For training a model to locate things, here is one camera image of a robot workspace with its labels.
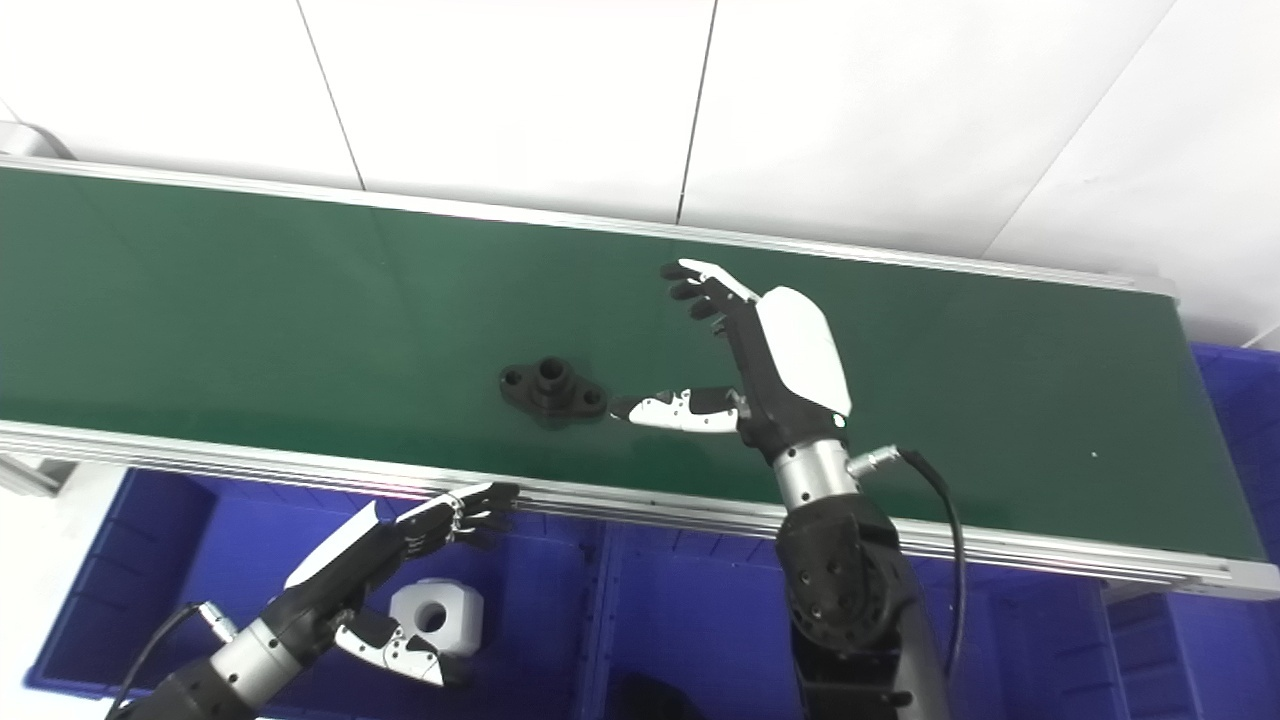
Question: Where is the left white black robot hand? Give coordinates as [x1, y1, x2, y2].
[268, 482, 522, 688]

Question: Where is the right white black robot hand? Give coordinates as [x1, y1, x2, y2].
[609, 259, 854, 467]

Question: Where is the black flange part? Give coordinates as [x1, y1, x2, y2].
[498, 356, 610, 428]

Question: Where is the white block part with hole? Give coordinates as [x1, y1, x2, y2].
[389, 577, 487, 660]

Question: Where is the blue plastic bin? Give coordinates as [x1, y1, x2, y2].
[1100, 342, 1280, 720]
[24, 467, 612, 717]
[585, 520, 1133, 720]

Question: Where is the green conveyor belt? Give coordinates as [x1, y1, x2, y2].
[0, 155, 1280, 602]

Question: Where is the aluminium conveyor support leg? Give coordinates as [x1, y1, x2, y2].
[0, 452, 77, 499]

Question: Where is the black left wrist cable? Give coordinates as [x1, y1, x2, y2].
[104, 600, 241, 720]

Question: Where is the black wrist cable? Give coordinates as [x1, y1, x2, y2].
[104, 600, 241, 720]
[847, 445, 967, 683]

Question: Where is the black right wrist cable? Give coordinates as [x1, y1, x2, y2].
[847, 445, 967, 683]

